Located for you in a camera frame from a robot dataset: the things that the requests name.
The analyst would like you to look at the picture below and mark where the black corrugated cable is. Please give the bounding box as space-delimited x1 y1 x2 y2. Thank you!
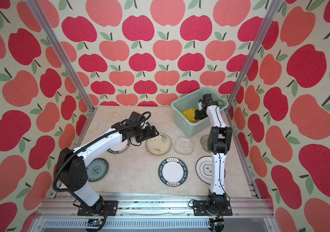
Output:
51 111 152 232

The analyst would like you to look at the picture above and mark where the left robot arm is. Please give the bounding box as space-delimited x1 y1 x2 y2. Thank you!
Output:
52 111 159 215

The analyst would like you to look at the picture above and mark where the grey glass plate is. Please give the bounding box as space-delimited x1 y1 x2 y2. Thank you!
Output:
200 135 210 152

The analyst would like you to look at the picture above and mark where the green rim plate front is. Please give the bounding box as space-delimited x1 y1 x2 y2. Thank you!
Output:
158 157 188 187

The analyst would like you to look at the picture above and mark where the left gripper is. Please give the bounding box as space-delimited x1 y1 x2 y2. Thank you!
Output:
134 125 160 143

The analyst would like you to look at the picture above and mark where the white black ring plate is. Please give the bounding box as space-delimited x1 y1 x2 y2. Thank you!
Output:
196 156 214 185

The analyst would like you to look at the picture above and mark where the yellow polka dot plate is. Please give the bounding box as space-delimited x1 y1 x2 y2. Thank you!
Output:
182 108 200 123

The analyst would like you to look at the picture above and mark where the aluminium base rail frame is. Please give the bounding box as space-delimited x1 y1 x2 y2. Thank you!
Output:
26 193 280 232

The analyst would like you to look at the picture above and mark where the left aluminium frame post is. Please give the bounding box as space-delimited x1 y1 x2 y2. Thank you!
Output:
25 0 95 112

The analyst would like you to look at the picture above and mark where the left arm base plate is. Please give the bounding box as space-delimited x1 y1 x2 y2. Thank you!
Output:
77 200 118 217

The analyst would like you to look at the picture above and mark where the mint green plastic bin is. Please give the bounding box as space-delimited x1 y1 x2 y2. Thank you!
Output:
171 88 229 138

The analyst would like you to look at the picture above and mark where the clear glass plate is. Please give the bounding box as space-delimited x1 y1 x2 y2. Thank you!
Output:
173 136 195 155

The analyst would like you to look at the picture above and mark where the beige bamboo pattern plate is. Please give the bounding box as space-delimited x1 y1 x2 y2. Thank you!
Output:
146 133 172 156

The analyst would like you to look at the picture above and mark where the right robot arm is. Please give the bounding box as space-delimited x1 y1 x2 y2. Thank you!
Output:
195 94 232 215

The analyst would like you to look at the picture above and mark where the right aluminium frame post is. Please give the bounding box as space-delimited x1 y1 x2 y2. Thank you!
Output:
227 0 283 102

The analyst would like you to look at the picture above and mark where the green rim plate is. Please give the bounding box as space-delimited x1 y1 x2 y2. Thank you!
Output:
107 139 131 154
158 157 188 187

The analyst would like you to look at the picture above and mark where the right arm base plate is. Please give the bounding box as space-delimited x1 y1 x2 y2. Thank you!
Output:
190 200 233 217

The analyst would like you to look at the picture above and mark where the aluminium frame post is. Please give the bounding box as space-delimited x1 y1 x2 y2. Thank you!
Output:
25 0 95 112
227 0 283 102

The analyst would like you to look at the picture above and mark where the blue patterned plate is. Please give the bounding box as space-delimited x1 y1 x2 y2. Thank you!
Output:
86 158 109 182

